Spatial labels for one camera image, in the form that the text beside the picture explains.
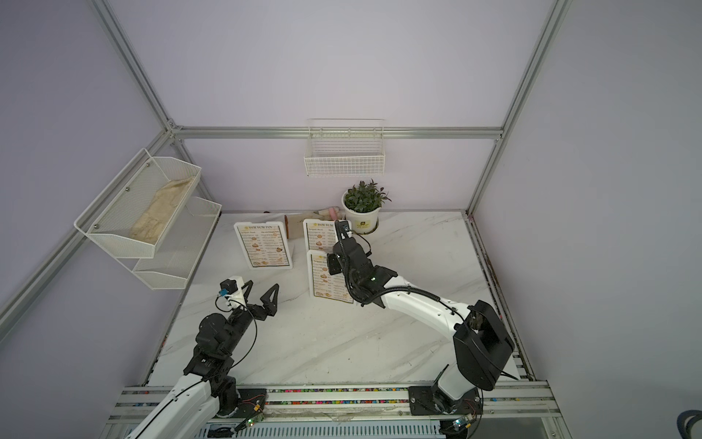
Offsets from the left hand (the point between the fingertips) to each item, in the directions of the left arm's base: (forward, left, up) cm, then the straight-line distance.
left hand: (265, 286), depth 80 cm
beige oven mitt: (+44, -13, -13) cm, 48 cm away
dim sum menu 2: (+19, +6, -4) cm, 20 cm away
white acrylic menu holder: (+9, -12, +5) cm, 16 cm away
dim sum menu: (+4, -18, -7) cm, 20 cm away
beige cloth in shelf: (+12, +32, +15) cm, 37 cm away
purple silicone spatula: (+44, -16, -13) cm, 48 cm away
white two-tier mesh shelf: (+11, +35, -4) cm, 37 cm away
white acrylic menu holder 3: (+21, -10, +4) cm, 23 cm away
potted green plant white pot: (+34, -29, +1) cm, 45 cm away
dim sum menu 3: (+20, -15, 0) cm, 25 cm away
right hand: (+10, -22, +5) cm, 24 cm away
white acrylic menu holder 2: (+19, -2, -1) cm, 19 cm away
